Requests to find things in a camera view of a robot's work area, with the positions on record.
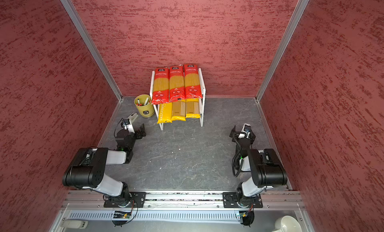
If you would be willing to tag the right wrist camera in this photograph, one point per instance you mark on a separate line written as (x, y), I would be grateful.
(246, 132)

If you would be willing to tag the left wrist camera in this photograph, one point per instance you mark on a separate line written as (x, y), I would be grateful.
(126, 124)

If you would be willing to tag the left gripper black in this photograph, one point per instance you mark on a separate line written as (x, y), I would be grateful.
(142, 131)

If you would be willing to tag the yellow pen holder cup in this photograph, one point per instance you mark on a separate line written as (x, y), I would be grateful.
(144, 105)

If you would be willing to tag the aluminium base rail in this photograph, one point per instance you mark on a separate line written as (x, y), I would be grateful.
(177, 206)

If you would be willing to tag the red spaghetti package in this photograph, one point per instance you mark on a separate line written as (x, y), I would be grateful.
(161, 85)
(192, 81)
(177, 83)

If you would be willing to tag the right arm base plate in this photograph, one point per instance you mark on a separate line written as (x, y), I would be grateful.
(234, 200)

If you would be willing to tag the white two-tier shelf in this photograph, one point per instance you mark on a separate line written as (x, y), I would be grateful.
(202, 101)

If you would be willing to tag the yellow pasta package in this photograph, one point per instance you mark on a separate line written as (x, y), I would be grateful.
(192, 108)
(179, 111)
(165, 113)

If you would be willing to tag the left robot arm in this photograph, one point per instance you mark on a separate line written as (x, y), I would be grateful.
(87, 169)

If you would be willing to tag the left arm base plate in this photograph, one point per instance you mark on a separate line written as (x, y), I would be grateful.
(134, 200)

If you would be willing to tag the white remote device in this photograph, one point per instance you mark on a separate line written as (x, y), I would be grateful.
(74, 224)

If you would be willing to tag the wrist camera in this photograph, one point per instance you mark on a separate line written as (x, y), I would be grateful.
(126, 124)
(246, 132)

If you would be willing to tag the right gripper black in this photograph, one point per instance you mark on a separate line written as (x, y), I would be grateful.
(252, 137)

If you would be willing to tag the black grey stapler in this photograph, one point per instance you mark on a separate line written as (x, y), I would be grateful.
(133, 117)

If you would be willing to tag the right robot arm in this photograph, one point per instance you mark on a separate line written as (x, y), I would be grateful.
(264, 166)

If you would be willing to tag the white mug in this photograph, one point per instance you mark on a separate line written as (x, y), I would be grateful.
(287, 224)

